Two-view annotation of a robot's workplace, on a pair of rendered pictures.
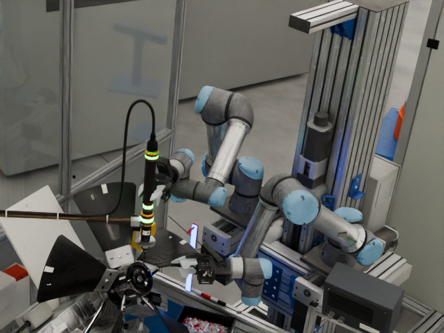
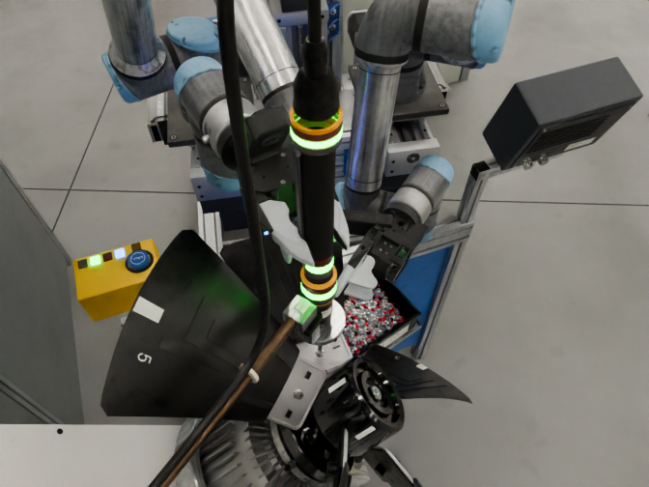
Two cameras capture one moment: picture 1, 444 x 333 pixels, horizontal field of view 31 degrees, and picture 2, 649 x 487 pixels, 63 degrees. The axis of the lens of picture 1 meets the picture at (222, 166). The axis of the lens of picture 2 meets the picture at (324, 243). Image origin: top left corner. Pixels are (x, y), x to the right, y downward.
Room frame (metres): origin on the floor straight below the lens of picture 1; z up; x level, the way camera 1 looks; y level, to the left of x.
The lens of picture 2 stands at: (2.06, 0.48, 1.95)
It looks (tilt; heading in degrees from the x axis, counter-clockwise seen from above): 54 degrees down; 313
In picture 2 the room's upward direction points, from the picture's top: straight up
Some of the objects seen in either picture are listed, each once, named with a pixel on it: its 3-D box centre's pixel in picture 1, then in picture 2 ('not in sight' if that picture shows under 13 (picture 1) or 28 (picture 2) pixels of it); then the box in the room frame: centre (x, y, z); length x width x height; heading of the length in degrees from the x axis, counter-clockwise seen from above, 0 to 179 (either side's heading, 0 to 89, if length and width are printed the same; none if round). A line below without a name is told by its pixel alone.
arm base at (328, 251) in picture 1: (339, 248); (399, 70); (2.71, -0.52, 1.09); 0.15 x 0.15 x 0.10
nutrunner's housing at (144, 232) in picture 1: (148, 193); (318, 233); (2.29, 0.23, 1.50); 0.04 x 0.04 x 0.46
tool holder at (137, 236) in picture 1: (143, 231); (315, 310); (2.29, 0.24, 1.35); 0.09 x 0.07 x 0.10; 98
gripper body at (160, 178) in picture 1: (162, 183); (266, 176); (2.41, 0.20, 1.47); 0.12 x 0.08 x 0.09; 163
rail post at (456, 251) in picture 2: not in sight; (434, 306); (2.37, -0.40, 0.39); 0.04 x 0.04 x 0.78; 63
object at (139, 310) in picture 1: (141, 301); not in sight; (2.35, 0.24, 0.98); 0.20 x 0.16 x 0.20; 63
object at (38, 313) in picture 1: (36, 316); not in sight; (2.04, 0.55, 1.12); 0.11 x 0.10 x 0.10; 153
